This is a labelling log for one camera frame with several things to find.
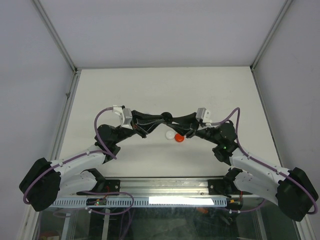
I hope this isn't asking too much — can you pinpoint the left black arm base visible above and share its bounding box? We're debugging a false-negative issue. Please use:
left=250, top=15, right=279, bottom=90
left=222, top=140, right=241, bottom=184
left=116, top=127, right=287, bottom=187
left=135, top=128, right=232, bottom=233
left=76, top=179, right=121, bottom=196

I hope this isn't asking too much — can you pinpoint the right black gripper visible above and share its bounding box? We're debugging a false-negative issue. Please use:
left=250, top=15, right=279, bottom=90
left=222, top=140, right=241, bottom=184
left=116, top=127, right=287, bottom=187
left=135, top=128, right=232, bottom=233
left=167, top=112, right=221, bottom=145

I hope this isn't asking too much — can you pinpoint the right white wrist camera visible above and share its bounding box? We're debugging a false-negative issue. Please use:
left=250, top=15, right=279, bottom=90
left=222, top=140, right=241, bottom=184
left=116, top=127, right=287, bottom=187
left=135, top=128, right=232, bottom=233
left=195, top=107, right=212, bottom=126

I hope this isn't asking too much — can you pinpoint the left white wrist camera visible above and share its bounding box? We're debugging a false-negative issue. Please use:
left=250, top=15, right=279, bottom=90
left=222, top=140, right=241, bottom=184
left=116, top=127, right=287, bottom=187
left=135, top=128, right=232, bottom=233
left=112, top=105, right=133, bottom=130

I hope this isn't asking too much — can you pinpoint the purple cable under rail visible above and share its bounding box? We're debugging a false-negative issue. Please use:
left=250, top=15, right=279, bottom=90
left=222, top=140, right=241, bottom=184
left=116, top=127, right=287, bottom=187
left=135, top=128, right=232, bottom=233
left=53, top=188, right=136, bottom=240

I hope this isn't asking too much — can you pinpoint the orange earbud charging case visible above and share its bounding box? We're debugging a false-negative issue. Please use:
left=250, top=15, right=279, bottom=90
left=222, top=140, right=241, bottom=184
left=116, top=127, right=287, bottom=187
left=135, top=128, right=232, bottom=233
left=174, top=133, right=185, bottom=143

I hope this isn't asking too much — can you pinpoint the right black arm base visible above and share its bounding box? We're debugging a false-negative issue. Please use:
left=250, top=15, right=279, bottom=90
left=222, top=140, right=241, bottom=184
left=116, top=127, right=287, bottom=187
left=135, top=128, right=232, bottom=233
left=207, top=178, right=241, bottom=198

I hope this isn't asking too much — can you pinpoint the white earbud charging case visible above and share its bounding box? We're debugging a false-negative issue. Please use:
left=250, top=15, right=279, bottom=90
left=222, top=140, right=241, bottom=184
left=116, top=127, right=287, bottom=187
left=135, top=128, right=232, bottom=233
left=165, top=130, right=175, bottom=140

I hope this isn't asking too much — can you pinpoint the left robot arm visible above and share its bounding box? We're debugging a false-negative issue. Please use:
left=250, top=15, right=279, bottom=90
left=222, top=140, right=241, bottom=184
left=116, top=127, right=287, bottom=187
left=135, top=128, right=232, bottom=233
left=19, top=106, right=173, bottom=212

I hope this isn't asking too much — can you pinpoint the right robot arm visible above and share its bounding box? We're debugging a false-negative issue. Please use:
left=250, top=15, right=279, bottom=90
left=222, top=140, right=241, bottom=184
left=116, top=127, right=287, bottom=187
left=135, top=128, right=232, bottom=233
left=166, top=107, right=319, bottom=222

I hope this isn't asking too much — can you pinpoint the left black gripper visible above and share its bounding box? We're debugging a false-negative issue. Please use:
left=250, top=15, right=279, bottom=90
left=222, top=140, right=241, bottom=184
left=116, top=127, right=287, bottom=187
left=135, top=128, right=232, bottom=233
left=112, top=111, right=165, bottom=145

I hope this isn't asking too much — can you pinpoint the aluminium mounting rail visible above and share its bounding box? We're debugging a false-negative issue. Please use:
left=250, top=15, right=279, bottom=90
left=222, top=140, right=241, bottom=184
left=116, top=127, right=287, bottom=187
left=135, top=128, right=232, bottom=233
left=57, top=176, right=240, bottom=199

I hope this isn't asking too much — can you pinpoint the black earbud charging case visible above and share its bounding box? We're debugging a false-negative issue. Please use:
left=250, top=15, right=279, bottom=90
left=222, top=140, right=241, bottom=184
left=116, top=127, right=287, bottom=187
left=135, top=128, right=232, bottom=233
left=161, top=112, right=173, bottom=124

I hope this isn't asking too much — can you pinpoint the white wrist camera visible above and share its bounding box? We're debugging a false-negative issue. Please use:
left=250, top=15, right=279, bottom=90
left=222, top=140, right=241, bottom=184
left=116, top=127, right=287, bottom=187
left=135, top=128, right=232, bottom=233
left=112, top=105, right=133, bottom=130
left=195, top=107, right=212, bottom=126

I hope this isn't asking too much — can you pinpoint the white slotted cable duct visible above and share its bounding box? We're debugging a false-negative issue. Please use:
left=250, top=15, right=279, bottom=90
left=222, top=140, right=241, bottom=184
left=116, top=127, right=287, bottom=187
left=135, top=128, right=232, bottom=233
left=51, top=196, right=227, bottom=208

